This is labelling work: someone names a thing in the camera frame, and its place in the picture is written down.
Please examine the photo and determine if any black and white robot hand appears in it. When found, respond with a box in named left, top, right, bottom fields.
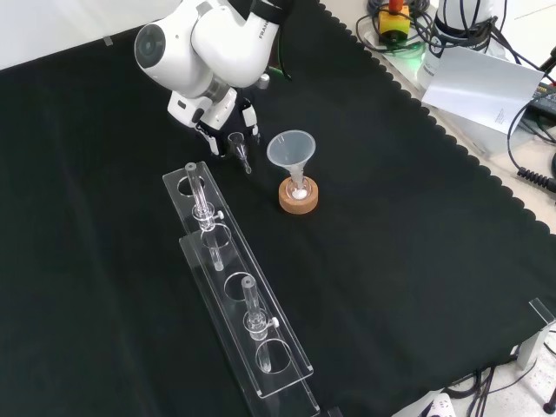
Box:
left=167, top=86, right=262, bottom=158

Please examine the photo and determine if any clear plastic funnel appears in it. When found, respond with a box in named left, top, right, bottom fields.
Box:
left=266, top=131, right=316, bottom=193

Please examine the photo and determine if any clear acrylic funnel stand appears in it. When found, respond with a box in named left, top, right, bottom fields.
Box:
left=161, top=160, right=323, bottom=417

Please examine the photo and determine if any round-bottom glass flask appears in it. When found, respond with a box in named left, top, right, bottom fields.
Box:
left=284, top=172, right=312, bottom=202

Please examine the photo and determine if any yellow stop button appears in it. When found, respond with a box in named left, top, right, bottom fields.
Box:
left=376, top=0, right=412, bottom=45

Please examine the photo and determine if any black table cloth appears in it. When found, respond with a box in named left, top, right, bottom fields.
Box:
left=0, top=0, right=556, bottom=417

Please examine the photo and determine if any white cylinder with black band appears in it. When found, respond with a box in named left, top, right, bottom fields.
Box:
left=433, top=0, right=500, bottom=56

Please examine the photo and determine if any black electronic device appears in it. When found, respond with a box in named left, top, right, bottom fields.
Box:
left=528, top=81, right=556, bottom=115

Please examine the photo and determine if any white power strip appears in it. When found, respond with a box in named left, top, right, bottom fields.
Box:
left=415, top=389, right=458, bottom=417

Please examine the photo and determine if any cork ring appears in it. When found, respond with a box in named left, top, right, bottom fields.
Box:
left=277, top=176, right=321, bottom=215

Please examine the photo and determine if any black coiled cable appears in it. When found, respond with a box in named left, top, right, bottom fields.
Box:
left=516, top=166, right=556, bottom=193

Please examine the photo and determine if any black cable bundle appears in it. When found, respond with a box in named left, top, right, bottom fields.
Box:
left=446, top=363, right=556, bottom=417

